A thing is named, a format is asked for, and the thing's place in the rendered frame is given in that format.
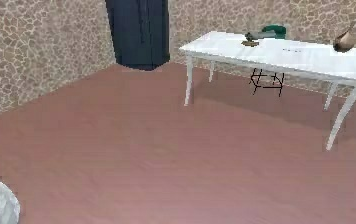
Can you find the green chair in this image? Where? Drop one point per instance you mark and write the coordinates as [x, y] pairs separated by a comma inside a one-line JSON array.
[[276, 30]]

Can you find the grey green desk lamp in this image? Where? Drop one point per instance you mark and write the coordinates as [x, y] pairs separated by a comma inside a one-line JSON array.
[[257, 34]]

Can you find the white table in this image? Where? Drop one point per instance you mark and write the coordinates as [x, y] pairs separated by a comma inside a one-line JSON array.
[[286, 55]]

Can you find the brown vase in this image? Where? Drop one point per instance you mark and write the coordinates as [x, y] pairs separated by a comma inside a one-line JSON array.
[[343, 42]]

